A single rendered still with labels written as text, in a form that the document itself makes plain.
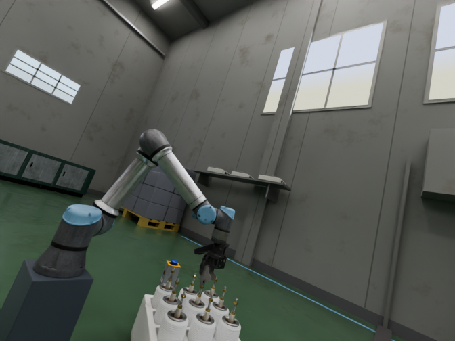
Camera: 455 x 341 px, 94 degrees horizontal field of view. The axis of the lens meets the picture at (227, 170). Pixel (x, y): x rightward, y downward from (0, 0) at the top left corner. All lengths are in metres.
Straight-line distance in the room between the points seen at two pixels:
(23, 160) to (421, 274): 6.52
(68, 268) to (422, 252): 3.15
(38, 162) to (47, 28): 3.87
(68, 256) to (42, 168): 4.97
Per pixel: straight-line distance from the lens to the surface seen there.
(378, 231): 3.27
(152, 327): 1.05
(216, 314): 1.15
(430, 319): 3.29
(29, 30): 8.11
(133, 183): 1.05
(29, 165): 5.84
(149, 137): 0.94
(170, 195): 4.40
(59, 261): 0.97
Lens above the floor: 0.67
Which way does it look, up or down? 11 degrees up
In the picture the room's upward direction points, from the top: 17 degrees clockwise
